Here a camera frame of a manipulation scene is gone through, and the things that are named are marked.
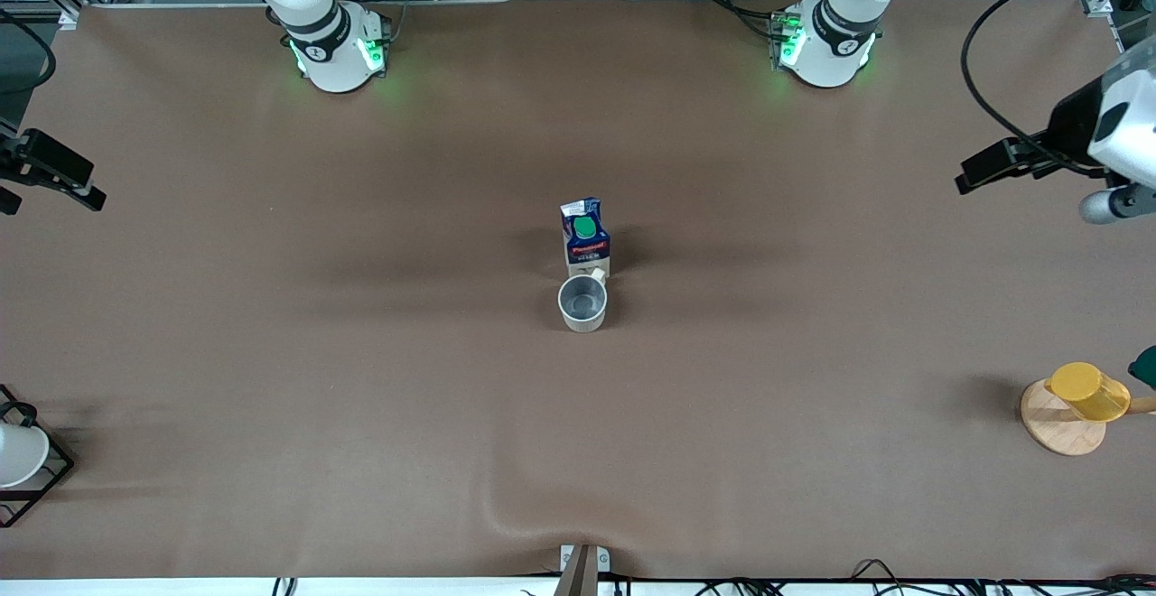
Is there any black wire rack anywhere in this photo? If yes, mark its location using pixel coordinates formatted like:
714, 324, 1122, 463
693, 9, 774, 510
0, 385, 76, 528

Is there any round wooden cup stand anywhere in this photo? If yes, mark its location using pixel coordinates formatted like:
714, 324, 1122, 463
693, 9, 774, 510
1021, 379, 1156, 457

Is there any blue milk carton green cap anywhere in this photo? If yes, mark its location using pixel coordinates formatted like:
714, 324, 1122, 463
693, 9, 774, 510
560, 198, 612, 281

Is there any yellow plastic cup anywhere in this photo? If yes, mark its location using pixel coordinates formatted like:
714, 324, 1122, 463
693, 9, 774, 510
1045, 362, 1132, 423

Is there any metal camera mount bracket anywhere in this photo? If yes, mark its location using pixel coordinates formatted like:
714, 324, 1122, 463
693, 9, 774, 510
554, 544, 611, 596

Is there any beige ceramic mug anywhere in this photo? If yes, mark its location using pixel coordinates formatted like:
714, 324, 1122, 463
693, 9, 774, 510
557, 268, 609, 333

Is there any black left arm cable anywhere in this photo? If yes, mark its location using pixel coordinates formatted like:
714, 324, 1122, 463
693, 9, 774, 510
960, 0, 1156, 174

